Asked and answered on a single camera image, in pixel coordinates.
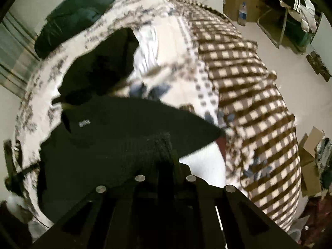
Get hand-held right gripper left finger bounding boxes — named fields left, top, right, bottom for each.
left=31, top=161, right=170, bottom=249

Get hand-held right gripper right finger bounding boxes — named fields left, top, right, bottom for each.
left=170, top=161, right=303, bottom=249

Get black and white knit sweater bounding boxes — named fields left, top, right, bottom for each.
left=36, top=95, right=227, bottom=227

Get small open cardboard box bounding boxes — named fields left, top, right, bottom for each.
left=298, top=127, right=332, bottom=198

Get red patterned cloth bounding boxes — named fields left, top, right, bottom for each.
left=300, top=194, right=332, bottom=247

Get grey and black garment pile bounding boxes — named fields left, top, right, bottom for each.
left=4, top=139, right=42, bottom=225

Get brown checkered blanket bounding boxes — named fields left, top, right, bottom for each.
left=161, top=0, right=303, bottom=233

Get blue jeans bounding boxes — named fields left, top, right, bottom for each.
left=315, top=137, right=332, bottom=188

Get folded black garment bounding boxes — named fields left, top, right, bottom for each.
left=57, top=27, right=141, bottom=105

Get bed with floral sheet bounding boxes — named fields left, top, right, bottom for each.
left=12, top=0, right=303, bottom=235

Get striped curtain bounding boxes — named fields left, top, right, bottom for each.
left=0, top=12, right=42, bottom=99

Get dark green duvet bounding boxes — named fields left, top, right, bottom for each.
left=34, top=0, right=117, bottom=59

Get metal folding chair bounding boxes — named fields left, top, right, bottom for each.
left=256, top=5, right=289, bottom=49

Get teal plastic bin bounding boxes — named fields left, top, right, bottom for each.
left=285, top=18, right=315, bottom=48

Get plastic water bottle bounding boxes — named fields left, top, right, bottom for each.
left=238, top=2, right=247, bottom=27

